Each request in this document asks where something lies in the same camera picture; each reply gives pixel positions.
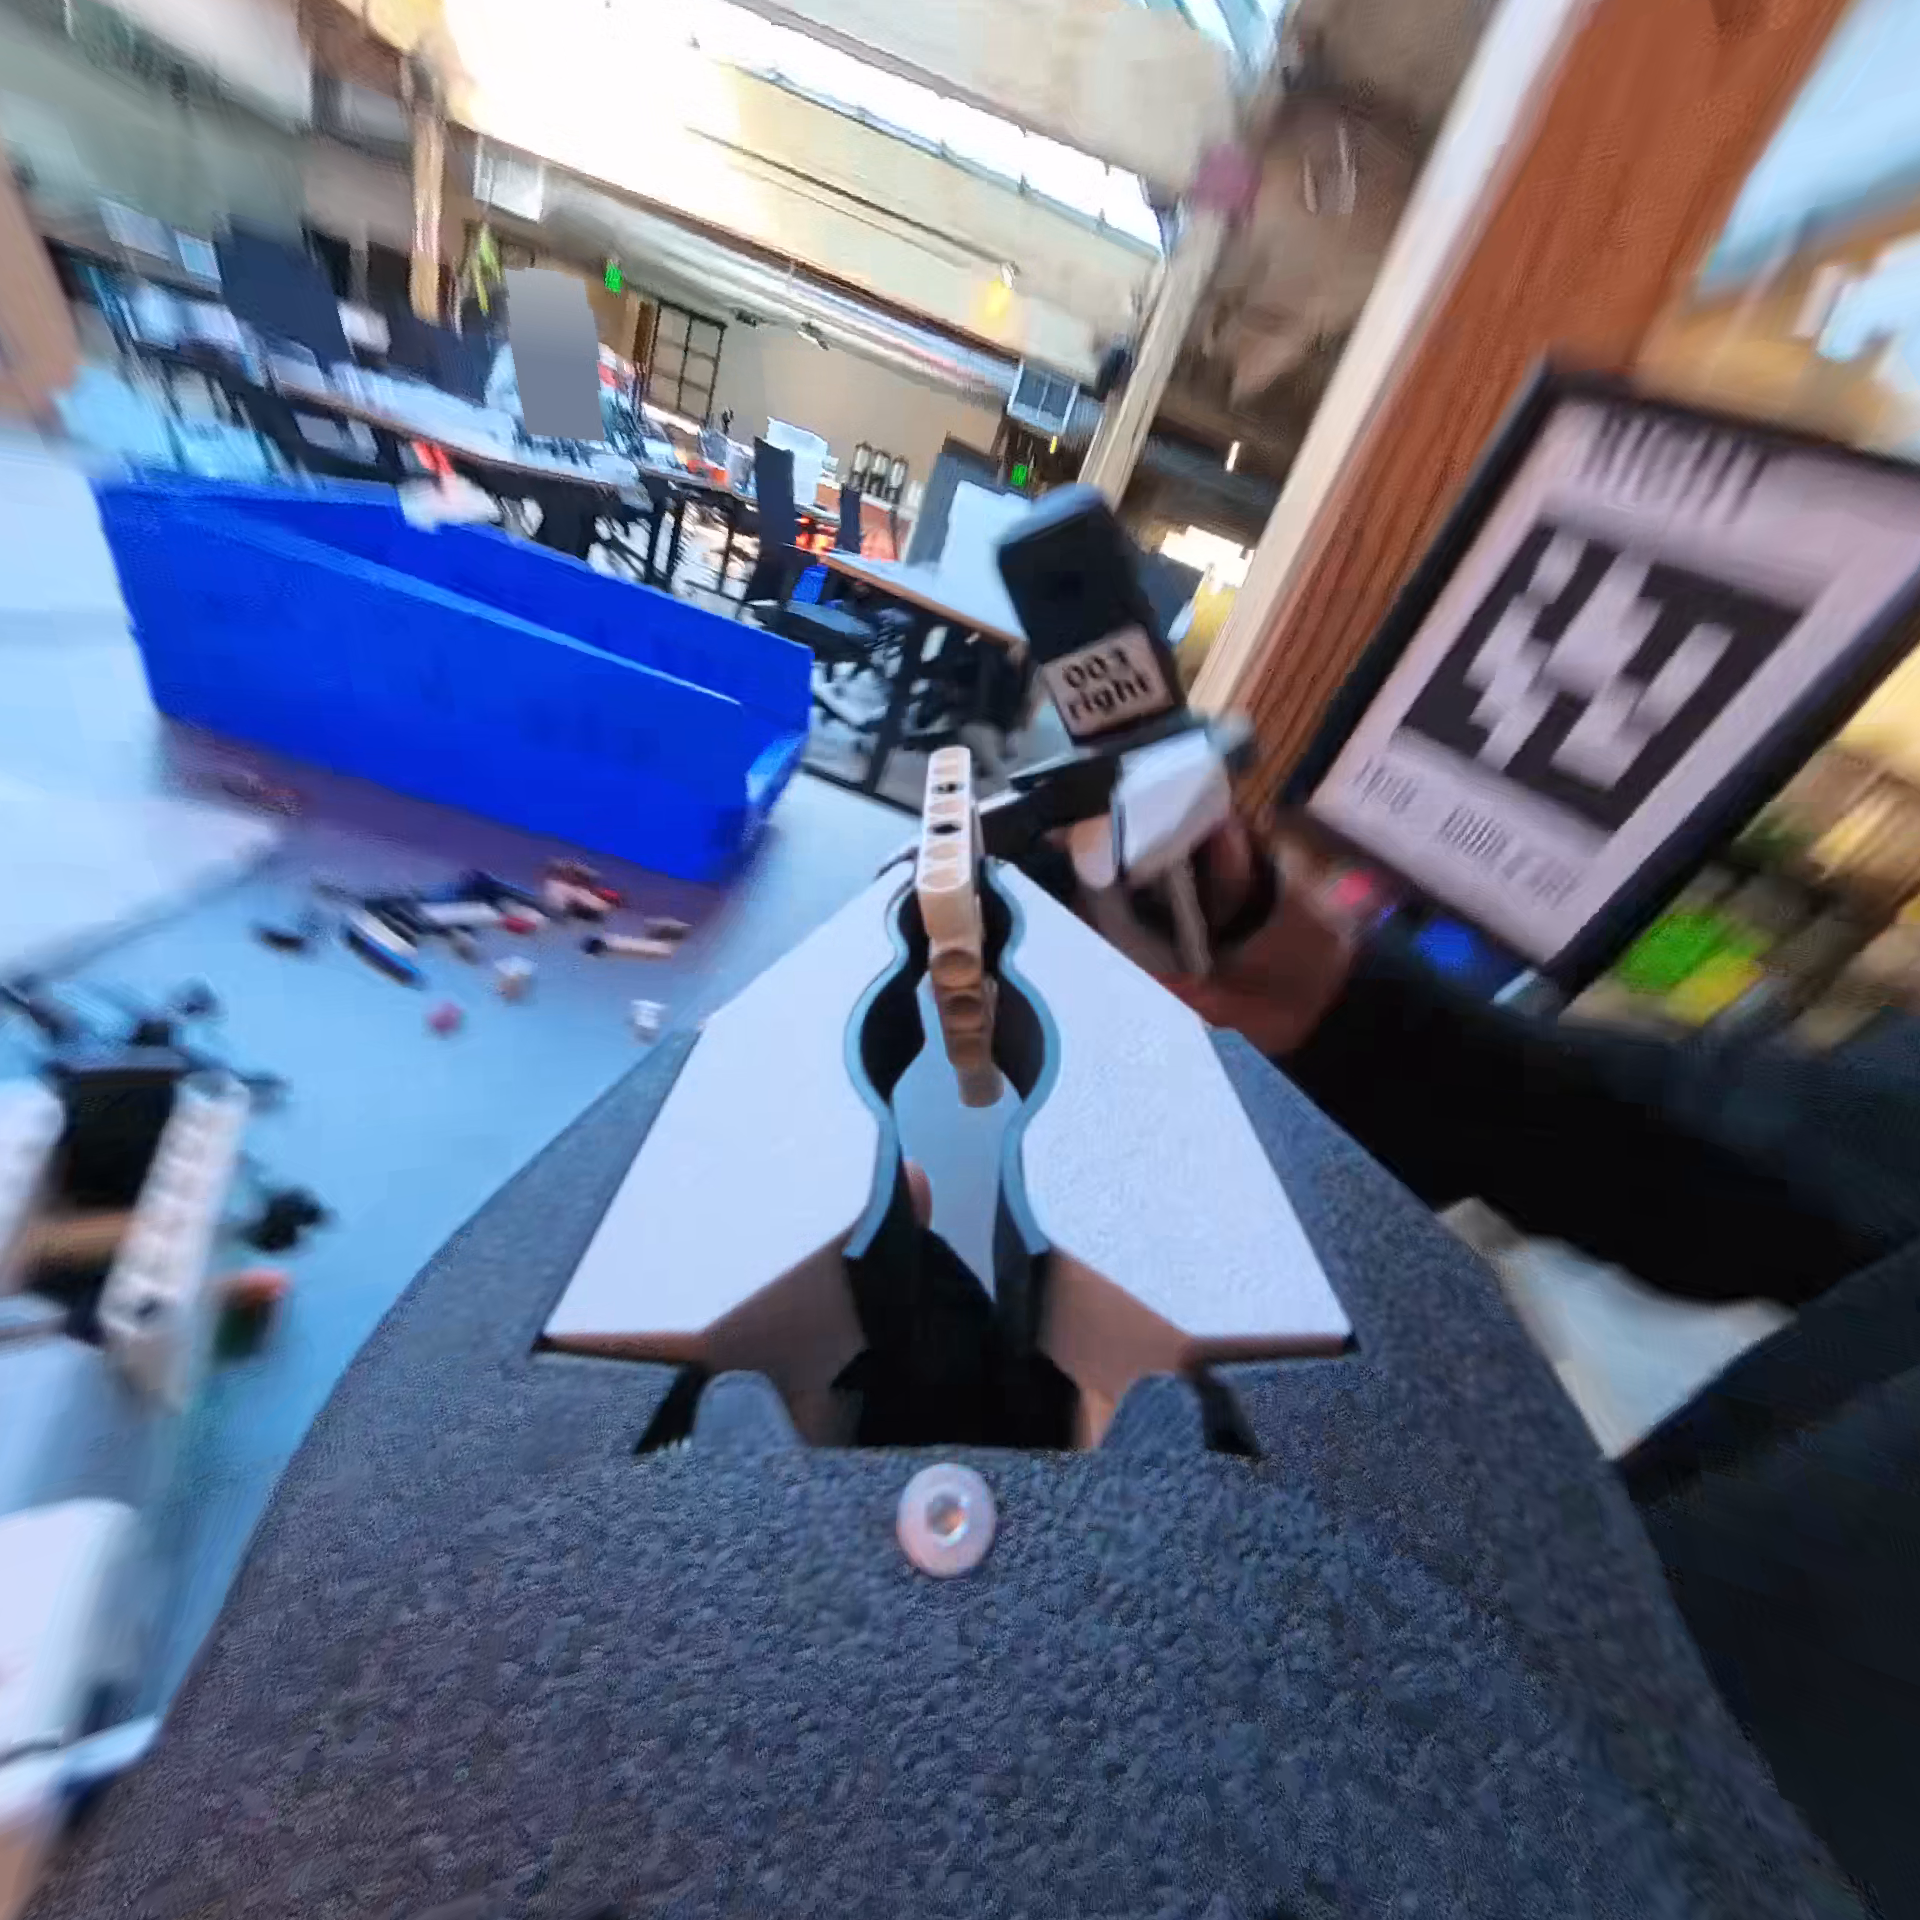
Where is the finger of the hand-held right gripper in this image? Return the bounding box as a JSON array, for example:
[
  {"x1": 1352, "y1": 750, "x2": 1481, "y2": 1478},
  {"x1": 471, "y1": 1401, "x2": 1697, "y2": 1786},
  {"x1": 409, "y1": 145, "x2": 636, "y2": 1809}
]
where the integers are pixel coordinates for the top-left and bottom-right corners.
[{"x1": 1115, "y1": 734, "x2": 1240, "y2": 892}]

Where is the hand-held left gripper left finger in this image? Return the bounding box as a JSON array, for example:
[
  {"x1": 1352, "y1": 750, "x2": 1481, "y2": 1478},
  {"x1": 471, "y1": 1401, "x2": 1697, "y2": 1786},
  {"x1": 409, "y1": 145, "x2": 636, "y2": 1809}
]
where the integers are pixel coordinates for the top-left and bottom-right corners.
[{"x1": 543, "y1": 876, "x2": 921, "y2": 1448}]

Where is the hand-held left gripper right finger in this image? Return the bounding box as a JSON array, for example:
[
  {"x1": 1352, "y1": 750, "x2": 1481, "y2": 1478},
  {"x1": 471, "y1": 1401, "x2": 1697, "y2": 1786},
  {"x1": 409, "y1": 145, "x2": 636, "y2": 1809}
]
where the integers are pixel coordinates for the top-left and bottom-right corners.
[{"x1": 980, "y1": 864, "x2": 1354, "y2": 1448}]

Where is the white lego frame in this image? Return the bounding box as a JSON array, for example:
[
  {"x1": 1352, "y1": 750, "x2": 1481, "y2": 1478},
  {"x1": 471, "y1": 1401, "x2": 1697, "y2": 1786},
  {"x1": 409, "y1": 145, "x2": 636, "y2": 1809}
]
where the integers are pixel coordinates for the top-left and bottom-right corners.
[{"x1": 916, "y1": 746, "x2": 1001, "y2": 1112}]

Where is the pile of small lego pieces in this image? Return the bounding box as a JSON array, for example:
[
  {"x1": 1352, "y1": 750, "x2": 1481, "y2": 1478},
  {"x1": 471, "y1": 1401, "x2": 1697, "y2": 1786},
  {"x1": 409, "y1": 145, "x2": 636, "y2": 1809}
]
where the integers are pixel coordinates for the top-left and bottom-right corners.
[{"x1": 224, "y1": 772, "x2": 696, "y2": 1046}]

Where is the person's right forearm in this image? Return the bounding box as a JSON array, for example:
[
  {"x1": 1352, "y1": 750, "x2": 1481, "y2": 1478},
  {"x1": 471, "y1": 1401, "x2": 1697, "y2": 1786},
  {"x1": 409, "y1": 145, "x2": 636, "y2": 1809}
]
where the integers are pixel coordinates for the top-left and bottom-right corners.
[{"x1": 1284, "y1": 938, "x2": 1920, "y2": 1311}]

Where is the white lego vehicle model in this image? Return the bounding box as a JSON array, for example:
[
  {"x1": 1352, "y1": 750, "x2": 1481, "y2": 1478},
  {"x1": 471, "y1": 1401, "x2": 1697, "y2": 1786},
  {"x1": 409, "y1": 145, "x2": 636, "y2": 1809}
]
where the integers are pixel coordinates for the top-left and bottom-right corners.
[{"x1": 0, "y1": 971, "x2": 328, "y2": 1865}]

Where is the lego instruction booklet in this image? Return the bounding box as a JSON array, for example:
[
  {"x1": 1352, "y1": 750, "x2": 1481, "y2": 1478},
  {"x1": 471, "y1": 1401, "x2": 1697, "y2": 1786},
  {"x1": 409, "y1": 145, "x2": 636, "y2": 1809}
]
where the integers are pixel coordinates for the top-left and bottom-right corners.
[{"x1": 0, "y1": 772, "x2": 285, "y2": 976}]

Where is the person's right hand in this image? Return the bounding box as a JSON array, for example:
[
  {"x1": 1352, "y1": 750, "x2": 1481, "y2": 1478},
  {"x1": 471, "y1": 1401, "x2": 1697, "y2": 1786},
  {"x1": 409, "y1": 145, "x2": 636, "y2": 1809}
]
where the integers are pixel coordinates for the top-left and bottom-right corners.
[{"x1": 1197, "y1": 829, "x2": 1361, "y2": 1053}]

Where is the white background board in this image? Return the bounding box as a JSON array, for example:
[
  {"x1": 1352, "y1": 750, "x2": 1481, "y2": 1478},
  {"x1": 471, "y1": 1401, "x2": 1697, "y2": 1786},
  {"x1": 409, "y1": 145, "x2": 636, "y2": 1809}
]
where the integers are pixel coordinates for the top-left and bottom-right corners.
[{"x1": 939, "y1": 480, "x2": 1051, "y2": 604}]

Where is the white-topped background table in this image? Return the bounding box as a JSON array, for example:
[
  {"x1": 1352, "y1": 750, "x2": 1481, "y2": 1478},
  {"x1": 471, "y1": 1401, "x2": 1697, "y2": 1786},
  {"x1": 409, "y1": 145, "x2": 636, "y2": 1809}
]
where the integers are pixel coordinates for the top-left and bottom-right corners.
[{"x1": 818, "y1": 547, "x2": 1036, "y2": 795}]

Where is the framed black-white marker sign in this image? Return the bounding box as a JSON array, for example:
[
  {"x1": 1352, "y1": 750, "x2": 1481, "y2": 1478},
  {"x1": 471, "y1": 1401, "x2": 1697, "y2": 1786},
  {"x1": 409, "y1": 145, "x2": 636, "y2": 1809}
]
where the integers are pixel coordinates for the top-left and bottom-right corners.
[{"x1": 1290, "y1": 361, "x2": 1920, "y2": 990}]

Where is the stack of coloured storage bins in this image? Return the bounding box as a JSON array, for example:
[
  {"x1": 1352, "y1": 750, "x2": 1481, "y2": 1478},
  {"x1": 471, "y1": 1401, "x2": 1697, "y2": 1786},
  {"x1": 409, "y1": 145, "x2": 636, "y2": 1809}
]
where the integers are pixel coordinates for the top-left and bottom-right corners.
[{"x1": 1559, "y1": 750, "x2": 1920, "y2": 1050}]

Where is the blue plastic bin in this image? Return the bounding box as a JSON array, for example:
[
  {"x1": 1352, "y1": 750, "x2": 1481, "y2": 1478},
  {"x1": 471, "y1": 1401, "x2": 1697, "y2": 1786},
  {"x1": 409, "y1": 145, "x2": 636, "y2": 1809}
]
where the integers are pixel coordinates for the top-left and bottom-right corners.
[{"x1": 97, "y1": 474, "x2": 812, "y2": 885}]

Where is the long background work table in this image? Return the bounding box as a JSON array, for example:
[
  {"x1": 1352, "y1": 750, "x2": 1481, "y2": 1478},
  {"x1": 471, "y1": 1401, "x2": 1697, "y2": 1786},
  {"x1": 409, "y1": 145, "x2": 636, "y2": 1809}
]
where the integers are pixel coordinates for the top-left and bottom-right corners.
[{"x1": 224, "y1": 361, "x2": 708, "y2": 586}]

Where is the wooden post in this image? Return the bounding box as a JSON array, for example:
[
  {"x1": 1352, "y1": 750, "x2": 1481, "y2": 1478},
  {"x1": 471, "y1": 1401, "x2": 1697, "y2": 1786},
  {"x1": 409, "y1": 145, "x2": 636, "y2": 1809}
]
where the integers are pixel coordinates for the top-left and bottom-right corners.
[{"x1": 1200, "y1": 0, "x2": 1846, "y2": 826}]

